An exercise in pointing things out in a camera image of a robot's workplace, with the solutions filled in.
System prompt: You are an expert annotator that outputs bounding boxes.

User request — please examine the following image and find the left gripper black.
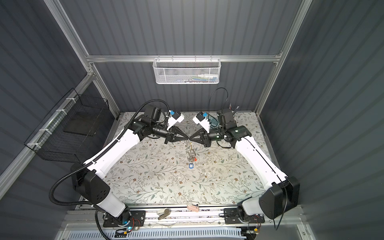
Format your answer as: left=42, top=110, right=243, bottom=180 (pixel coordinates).
left=151, top=123, right=189, bottom=146

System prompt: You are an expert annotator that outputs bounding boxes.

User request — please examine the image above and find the floral table mat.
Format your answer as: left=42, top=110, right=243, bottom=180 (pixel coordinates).
left=84, top=111, right=286, bottom=206

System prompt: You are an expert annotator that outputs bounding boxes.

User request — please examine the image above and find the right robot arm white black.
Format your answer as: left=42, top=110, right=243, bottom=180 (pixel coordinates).
left=190, top=109, right=300, bottom=220

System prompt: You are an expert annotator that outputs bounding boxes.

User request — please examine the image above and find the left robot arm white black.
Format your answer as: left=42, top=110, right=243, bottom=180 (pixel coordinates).
left=49, top=100, right=189, bottom=218

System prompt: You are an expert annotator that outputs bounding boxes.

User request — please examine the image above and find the beige clip tool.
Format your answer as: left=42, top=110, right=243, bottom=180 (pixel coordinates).
left=157, top=208, right=171, bottom=221

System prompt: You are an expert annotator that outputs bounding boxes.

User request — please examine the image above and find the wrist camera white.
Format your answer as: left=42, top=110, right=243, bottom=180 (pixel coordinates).
left=167, top=110, right=185, bottom=130
left=193, top=112, right=211, bottom=133

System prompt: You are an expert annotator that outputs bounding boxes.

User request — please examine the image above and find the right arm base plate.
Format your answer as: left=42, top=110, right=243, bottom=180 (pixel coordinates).
left=220, top=207, right=265, bottom=225

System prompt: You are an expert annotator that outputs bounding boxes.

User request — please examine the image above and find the black wire side basket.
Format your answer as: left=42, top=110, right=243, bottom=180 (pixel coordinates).
left=25, top=92, right=115, bottom=163

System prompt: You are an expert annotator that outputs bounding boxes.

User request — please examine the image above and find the grey beaded keyring coil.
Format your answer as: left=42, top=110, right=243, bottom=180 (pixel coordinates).
left=186, top=141, right=196, bottom=163

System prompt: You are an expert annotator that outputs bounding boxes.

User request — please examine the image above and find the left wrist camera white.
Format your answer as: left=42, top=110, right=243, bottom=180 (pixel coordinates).
left=167, top=110, right=185, bottom=130

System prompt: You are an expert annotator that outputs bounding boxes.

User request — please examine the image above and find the white pen cup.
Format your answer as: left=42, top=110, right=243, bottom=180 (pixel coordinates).
left=229, top=104, right=240, bottom=116

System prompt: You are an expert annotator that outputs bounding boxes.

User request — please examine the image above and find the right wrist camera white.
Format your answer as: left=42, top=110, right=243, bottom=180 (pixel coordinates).
left=193, top=112, right=211, bottom=133

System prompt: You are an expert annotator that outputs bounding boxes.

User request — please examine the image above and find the white wire wall basket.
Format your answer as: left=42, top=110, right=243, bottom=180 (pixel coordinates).
left=153, top=58, right=222, bottom=85

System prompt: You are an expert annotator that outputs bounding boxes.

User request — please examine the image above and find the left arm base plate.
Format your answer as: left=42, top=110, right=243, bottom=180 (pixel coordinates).
left=103, top=210, right=146, bottom=228

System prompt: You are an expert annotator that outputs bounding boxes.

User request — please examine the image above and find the teal calculator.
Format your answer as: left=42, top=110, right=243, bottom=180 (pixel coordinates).
left=208, top=115, right=219, bottom=128

